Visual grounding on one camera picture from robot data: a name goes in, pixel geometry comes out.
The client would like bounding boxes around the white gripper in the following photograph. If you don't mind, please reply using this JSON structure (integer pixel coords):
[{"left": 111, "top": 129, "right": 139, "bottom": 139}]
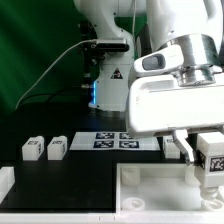
[{"left": 126, "top": 73, "right": 224, "bottom": 166}]

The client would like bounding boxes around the white square tabletop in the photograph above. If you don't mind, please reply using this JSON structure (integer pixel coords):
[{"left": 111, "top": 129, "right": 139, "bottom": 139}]
[{"left": 116, "top": 163, "right": 224, "bottom": 213}]

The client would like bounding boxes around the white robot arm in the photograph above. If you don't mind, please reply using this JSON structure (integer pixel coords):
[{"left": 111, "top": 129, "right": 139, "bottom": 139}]
[{"left": 73, "top": 0, "right": 224, "bottom": 163}]

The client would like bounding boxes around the white tag base sheet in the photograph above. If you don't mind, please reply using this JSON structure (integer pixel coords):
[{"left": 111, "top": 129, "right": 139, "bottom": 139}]
[{"left": 70, "top": 132, "right": 160, "bottom": 151}]

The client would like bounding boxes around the white left obstacle block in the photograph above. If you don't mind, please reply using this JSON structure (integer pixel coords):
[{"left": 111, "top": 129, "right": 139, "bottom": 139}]
[{"left": 0, "top": 167, "right": 15, "bottom": 204}]

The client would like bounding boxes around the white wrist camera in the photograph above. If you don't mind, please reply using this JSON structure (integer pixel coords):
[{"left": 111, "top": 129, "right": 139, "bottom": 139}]
[{"left": 132, "top": 45, "right": 184, "bottom": 78}]

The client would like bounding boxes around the black cable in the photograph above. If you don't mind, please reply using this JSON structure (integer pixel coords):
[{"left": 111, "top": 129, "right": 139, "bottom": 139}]
[{"left": 19, "top": 86, "right": 94, "bottom": 105}]

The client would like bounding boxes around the black camera on base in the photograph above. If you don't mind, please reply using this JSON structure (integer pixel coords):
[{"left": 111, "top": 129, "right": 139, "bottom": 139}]
[{"left": 81, "top": 38, "right": 129, "bottom": 53}]

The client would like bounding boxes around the white cable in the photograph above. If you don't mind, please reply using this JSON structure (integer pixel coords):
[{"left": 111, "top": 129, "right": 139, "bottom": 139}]
[{"left": 15, "top": 39, "right": 98, "bottom": 110}]

